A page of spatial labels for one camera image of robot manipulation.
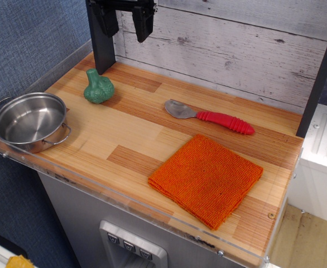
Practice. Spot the grey toy fridge cabinet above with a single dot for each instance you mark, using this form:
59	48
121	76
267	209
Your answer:
80	214

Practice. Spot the steel pot with handles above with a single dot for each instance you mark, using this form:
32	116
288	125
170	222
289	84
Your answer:
34	122

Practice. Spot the right dark grey post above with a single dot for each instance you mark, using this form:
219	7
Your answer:
313	99

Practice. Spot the orange knitted rag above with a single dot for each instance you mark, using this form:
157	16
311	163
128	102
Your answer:
206	179

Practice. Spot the left dark grey post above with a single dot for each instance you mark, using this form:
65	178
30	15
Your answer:
103	46

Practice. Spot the green toy broccoli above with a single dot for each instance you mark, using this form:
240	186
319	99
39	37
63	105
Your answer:
99	89

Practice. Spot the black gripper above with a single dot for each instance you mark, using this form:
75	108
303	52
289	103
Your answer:
142	13

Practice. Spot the red handled metal spoon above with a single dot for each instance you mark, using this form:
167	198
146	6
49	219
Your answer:
182	111

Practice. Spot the dark grey post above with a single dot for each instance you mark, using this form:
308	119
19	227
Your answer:
313	99
103	46

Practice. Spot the clear acrylic guard rail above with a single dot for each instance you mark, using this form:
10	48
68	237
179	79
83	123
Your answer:
116	145

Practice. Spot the white toy sink unit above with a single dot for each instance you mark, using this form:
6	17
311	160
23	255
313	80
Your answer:
308	187

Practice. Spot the silver dispenser button panel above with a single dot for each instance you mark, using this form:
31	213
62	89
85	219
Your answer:
125	249

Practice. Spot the yellow object at corner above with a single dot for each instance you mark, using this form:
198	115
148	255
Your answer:
19	262

